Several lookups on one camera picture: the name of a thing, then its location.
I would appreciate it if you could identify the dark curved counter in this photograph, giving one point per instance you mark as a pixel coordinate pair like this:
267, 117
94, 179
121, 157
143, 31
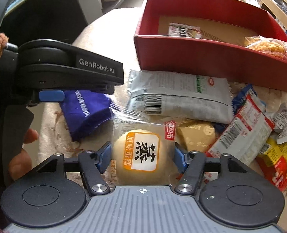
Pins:
49, 12

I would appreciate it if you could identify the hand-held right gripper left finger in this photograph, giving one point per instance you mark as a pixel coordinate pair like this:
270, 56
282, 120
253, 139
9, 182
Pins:
105, 155

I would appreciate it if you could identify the small white crumpled packet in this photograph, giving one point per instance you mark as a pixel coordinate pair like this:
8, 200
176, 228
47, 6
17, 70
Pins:
285, 123

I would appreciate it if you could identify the yellow red snack packet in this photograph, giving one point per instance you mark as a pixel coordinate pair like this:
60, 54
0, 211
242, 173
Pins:
279, 170

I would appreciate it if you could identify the red white barcode packet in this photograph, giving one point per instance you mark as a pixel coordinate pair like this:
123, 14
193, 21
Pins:
242, 136

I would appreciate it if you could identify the person's left hand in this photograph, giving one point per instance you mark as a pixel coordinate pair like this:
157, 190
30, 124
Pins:
19, 165

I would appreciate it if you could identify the red cardboard box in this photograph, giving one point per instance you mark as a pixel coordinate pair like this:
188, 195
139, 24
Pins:
194, 55

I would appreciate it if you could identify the wooden shelf unit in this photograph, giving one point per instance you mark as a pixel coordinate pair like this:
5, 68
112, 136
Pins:
269, 1

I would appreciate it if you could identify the clear bag of orange snacks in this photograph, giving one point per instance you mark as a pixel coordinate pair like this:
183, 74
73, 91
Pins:
267, 47

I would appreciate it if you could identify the white red flat packet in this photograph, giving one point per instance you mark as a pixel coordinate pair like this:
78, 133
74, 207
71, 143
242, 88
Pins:
182, 31

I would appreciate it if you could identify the purple blue snack packet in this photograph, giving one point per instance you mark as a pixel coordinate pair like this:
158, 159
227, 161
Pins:
85, 116

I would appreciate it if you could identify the white grey snack packet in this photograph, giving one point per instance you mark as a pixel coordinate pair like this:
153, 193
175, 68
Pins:
182, 97

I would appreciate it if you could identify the white paper bag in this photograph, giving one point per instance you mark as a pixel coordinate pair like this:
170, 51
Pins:
253, 0

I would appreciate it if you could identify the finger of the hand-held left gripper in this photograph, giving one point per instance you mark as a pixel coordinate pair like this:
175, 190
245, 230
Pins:
51, 96

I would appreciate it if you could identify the blue printed snack packet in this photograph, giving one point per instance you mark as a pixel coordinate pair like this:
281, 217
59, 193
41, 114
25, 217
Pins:
247, 92

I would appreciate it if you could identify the clear round cake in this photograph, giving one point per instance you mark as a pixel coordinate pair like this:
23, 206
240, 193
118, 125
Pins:
143, 155

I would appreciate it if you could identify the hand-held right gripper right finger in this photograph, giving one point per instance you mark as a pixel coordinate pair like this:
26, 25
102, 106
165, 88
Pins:
179, 159

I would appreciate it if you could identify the gold snack packet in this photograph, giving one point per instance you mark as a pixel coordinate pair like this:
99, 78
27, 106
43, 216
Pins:
196, 136

